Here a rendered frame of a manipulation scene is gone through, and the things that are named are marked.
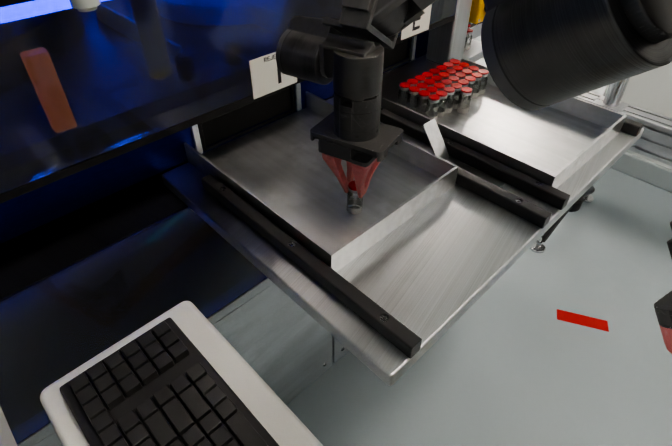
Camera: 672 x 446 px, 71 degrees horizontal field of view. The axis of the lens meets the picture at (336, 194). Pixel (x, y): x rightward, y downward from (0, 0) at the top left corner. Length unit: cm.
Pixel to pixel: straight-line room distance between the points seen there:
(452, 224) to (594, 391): 109
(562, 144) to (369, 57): 47
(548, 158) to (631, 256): 134
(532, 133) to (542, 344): 95
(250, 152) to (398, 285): 36
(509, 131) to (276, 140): 41
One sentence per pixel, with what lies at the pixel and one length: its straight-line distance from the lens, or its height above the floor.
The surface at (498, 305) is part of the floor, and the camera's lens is 177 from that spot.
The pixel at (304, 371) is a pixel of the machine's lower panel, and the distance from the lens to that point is 133.
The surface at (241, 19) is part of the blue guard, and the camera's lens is 68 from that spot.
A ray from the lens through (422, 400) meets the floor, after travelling 151.
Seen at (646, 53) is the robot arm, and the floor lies 125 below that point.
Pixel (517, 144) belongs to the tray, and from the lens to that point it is 87.
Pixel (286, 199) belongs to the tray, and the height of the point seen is 88.
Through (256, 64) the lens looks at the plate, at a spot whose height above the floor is 104.
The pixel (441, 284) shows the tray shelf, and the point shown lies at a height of 88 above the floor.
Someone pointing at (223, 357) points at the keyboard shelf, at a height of 80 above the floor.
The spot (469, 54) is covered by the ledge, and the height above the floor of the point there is 88.
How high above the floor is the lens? 132
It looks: 39 degrees down
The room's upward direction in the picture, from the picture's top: straight up
